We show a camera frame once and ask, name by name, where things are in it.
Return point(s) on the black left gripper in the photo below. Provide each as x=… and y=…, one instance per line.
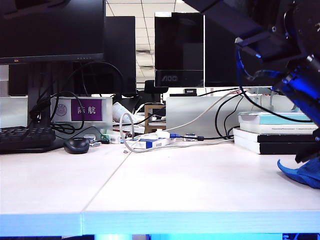
x=315, y=150

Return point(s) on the blue cleaning rag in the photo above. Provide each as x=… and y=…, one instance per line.
x=307, y=176

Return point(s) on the left robot arm black blue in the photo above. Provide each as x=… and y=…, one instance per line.
x=302, y=97

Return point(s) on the white book with spine text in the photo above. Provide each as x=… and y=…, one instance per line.
x=275, y=129

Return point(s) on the teal cover book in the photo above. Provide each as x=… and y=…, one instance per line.
x=275, y=118

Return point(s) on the silver monitor stand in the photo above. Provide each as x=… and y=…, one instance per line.
x=271, y=100

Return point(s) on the black AOC monitor silver trim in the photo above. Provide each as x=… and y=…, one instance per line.
x=220, y=65

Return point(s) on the grey partition panel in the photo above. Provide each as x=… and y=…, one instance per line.
x=186, y=112

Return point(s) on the small black desk device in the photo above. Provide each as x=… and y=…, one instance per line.
x=190, y=91

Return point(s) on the blue VGA connector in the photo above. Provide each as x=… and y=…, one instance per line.
x=175, y=136

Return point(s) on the white power adapter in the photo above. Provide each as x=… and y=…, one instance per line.
x=163, y=133

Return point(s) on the white and blue carton box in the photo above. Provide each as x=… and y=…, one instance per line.
x=150, y=143

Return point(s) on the wooden shelf box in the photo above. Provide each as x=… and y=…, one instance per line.
x=146, y=120

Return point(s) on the black AOC monitor glossy strip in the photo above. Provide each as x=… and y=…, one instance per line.
x=178, y=42

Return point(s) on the black office chair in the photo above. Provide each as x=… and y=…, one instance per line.
x=150, y=87

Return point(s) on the ceiling air vent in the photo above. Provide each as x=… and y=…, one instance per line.
x=144, y=52

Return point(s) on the white crumpled package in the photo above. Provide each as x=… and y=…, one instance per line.
x=120, y=111

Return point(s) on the small white green box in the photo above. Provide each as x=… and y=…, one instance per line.
x=113, y=138

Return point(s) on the dark monitor rear panel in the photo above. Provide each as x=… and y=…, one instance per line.
x=121, y=50

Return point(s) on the silver USB stick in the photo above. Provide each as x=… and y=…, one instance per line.
x=95, y=143

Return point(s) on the purple acrylic name plate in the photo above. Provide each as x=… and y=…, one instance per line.
x=86, y=110

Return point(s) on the black computer mouse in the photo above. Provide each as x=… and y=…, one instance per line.
x=76, y=145

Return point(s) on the black monitor stand column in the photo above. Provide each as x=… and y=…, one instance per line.
x=38, y=80

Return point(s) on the black monitor with orange logo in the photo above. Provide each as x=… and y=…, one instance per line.
x=50, y=32

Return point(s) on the black keyboard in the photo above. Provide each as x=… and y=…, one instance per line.
x=22, y=140

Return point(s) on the frosted grey divider panel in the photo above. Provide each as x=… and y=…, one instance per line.
x=12, y=112

